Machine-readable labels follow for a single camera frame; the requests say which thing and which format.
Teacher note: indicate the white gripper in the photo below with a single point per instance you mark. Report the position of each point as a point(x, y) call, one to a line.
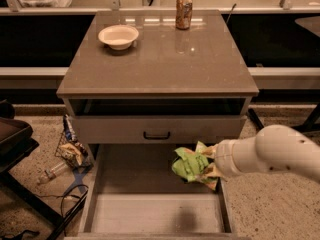
point(224, 159)

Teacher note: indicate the green rice chip bag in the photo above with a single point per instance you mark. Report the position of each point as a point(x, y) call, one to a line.
point(190, 165)

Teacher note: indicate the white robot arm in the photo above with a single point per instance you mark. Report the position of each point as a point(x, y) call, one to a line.
point(274, 149)

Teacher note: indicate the open grey middle drawer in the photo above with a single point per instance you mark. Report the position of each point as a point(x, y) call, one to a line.
point(134, 195)

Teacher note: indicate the grey drawer cabinet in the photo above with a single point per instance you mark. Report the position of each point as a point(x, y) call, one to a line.
point(165, 72)

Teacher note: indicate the closed grey top drawer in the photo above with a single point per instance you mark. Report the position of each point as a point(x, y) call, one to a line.
point(129, 129)

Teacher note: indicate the black stand leg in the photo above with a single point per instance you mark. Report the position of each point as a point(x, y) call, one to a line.
point(303, 118)

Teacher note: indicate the blue snack packet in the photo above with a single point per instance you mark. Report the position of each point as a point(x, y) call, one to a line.
point(68, 129)

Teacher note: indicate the white bowl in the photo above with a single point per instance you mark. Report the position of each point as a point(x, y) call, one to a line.
point(118, 37)

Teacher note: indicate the orange soda can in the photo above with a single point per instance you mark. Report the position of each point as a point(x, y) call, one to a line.
point(183, 14)

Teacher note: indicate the clear plastic bottle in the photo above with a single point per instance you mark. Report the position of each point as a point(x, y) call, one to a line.
point(52, 173)

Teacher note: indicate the black chair base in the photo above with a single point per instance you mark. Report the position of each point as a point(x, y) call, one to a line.
point(60, 194)

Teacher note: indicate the black drawer handle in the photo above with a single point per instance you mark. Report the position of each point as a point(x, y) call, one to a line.
point(149, 136)

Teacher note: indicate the wire basket with snacks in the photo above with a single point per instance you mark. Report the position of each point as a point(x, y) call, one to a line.
point(73, 153)

